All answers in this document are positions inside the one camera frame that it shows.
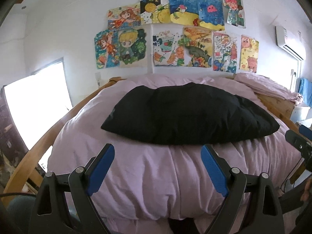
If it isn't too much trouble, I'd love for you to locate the black padded jacket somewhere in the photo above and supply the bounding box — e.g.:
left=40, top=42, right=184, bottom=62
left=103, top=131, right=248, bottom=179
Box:
left=101, top=82, right=280, bottom=145

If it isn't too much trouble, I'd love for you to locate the person right hand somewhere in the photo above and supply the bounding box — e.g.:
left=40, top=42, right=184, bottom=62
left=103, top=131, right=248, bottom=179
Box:
left=300, top=177, right=311, bottom=202

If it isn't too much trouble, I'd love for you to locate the pink duvet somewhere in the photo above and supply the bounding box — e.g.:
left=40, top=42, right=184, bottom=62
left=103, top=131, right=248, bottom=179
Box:
left=47, top=74, right=303, bottom=234

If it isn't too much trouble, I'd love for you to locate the bright window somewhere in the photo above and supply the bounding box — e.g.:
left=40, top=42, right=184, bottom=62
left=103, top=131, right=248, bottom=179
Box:
left=2, top=58, right=74, bottom=151

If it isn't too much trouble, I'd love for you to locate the blue hanging towel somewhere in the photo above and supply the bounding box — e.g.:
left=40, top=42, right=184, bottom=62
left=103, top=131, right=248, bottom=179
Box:
left=298, top=78, right=312, bottom=107

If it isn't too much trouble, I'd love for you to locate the pink pillow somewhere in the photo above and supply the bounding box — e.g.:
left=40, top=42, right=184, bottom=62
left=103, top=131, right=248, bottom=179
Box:
left=234, top=72, right=304, bottom=105

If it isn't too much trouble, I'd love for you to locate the white air conditioner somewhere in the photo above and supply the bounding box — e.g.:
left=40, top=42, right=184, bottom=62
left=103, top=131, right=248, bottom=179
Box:
left=276, top=26, right=306, bottom=61

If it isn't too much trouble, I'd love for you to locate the yellow pig drawing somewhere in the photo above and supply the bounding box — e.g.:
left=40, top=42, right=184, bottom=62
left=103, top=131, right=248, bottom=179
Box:
left=239, top=35, right=259, bottom=73

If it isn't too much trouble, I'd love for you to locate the colourful comic doodle drawing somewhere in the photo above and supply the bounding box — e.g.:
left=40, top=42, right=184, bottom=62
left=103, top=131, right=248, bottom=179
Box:
left=213, top=31, right=238, bottom=74

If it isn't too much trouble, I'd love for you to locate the orange anime girl drawing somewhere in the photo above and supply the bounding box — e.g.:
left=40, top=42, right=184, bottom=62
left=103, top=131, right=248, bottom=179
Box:
left=94, top=30, right=120, bottom=69

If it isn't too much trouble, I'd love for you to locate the blond anime character drawing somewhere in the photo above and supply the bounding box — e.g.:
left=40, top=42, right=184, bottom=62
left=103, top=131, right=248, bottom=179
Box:
left=118, top=27, right=147, bottom=68

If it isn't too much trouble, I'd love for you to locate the yellow dinosaur landscape drawing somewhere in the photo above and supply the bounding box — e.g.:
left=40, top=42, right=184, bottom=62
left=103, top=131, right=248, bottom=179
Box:
left=183, top=27, right=213, bottom=68

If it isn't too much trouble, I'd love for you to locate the white cup doodle drawing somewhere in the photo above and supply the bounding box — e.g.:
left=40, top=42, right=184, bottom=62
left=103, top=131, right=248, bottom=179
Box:
left=153, top=31, right=184, bottom=66

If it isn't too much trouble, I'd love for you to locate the red haired girl drawing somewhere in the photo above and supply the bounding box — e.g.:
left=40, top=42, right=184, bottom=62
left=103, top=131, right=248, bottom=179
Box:
left=222, top=0, right=246, bottom=28

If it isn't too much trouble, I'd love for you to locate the flying fairy girl drawing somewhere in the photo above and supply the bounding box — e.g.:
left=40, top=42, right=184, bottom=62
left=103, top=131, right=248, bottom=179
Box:
left=107, top=3, right=141, bottom=30

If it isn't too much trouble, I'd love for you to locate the blue pink ghost drawing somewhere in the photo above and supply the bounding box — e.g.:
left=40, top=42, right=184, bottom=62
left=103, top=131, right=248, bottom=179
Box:
left=197, top=0, right=225, bottom=31

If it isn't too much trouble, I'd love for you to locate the black yellow moon drawing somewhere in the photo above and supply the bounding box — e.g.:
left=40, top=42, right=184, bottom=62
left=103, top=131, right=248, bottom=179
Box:
left=140, top=0, right=171, bottom=25

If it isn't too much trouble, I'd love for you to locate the blue sky bird drawing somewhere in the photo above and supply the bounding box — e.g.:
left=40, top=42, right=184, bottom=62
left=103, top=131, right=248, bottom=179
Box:
left=169, top=0, right=199, bottom=26

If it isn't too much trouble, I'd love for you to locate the wooden bed frame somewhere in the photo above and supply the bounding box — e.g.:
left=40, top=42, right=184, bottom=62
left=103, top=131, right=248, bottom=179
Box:
left=2, top=77, right=311, bottom=206

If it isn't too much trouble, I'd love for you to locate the white wall socket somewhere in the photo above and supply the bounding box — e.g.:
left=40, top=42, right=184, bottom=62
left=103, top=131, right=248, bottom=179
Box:
left=95, top=72, right=102, bottom=88

